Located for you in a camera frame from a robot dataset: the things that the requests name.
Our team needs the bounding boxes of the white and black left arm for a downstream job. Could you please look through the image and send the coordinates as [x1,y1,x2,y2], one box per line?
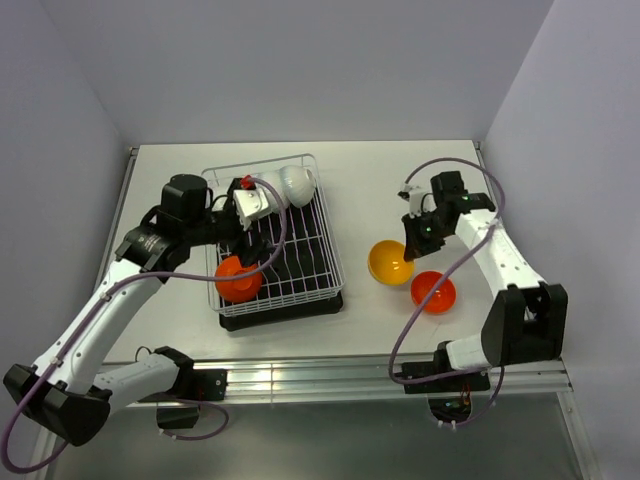
[3,174,285,446]

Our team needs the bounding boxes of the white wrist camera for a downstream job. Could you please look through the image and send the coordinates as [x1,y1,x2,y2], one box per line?
[398,183,434,218]
[233,176,272,231]

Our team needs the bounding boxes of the aluminium frame rail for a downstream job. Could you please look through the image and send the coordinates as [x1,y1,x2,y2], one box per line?
[194,355,573,405]

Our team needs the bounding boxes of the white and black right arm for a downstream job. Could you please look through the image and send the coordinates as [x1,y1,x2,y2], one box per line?
[399,171,568,390]

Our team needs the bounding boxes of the black drip tray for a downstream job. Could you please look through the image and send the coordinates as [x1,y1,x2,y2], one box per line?
[213,199,346,333]

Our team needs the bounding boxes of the yellow plastic bowl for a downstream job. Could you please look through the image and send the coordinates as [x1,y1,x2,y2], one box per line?
[367,240,414,286]

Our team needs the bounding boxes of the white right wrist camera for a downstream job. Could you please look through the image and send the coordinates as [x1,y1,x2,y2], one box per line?
[398,183,434,218]

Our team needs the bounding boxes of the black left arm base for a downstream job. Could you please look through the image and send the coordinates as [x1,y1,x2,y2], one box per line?
[138,369,229,438]

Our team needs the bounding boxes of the white wire dish rack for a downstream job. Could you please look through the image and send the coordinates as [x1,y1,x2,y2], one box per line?
[200,153,348,319]

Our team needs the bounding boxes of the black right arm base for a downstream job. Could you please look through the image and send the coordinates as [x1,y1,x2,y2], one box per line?
[404,372,491,428]

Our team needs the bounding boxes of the orange plastic bowl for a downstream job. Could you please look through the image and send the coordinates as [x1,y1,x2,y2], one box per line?
[410,270,458,316]
[215,256,263,303]

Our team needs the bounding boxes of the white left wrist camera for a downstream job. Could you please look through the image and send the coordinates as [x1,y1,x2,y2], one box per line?
[233,176,272,231]

